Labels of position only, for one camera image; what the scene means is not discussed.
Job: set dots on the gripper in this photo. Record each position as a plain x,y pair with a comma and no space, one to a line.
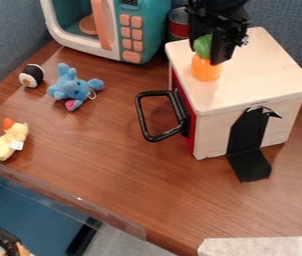
229,20

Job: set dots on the orange toy pineapple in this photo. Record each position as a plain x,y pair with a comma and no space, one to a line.
206,70

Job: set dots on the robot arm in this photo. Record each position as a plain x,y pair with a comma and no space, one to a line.
216,3

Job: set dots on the red can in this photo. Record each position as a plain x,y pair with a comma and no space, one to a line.
179,26

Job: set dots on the teal toy microwave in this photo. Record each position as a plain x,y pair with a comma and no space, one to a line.
131,30

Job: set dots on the blue plush elephant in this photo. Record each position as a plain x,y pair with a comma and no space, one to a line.
72,87

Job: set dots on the toy sushi roll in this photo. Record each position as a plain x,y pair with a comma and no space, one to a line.
32,76

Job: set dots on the yellow plush duck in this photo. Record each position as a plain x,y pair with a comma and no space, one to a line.
6,141

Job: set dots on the black bracket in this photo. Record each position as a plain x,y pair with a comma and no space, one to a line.
247,146

